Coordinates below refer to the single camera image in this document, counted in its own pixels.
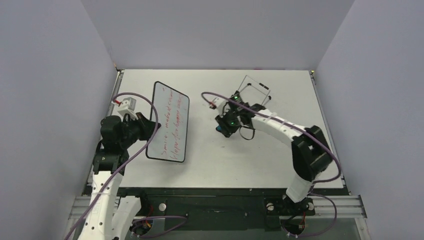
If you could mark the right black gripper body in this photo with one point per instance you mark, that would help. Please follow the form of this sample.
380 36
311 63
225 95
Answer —
224 125

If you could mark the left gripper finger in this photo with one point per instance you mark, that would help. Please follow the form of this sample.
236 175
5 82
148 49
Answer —
148 128
141 117

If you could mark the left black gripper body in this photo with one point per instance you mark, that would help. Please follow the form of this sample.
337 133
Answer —
132 132

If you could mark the blue whiteboard eraser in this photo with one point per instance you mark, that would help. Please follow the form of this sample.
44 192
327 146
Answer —
219 128

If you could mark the small whiteboard with red writing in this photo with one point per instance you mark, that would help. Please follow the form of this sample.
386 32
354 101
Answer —
170 140

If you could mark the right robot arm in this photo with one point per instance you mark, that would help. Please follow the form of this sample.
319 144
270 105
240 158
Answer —
309 158

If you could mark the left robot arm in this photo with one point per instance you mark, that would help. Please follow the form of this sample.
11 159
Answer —
103 219

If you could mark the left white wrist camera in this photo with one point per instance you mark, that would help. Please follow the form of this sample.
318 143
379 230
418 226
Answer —
127 106

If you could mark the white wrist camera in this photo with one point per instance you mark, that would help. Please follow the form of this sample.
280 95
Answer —
127 106
217 103

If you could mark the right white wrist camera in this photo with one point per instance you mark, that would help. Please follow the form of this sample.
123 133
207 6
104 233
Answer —
217 103

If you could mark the wire whiteboard stand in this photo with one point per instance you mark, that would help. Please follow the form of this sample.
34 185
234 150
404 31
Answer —
254 92

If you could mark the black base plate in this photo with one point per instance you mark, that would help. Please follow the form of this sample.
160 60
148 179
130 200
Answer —
229 209

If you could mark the aluminium rail frame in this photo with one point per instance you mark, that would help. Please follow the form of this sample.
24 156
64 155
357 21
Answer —
213 149

